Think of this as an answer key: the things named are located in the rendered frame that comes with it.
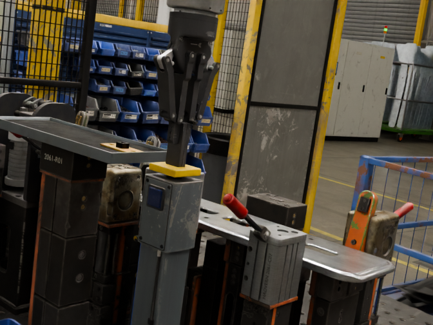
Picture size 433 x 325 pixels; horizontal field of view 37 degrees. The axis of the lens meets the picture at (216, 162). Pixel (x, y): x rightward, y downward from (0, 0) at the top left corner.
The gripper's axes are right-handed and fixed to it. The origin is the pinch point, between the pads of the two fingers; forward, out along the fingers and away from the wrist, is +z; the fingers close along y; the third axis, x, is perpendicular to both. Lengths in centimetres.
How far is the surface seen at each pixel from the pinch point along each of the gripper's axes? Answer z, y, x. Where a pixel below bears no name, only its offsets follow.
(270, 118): 25, 311, 208
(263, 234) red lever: 13.1, 11.4, -11.0
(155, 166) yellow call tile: 3.8, -2.9, 1.4
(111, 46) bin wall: -11, 185, 243
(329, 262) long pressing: 19.5, 28.3, -14.5
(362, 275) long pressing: 19.8, 28.7, -21.1
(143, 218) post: 12.5, -3.3, 2.3
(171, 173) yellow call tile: 4.1, -2.9, -2.2
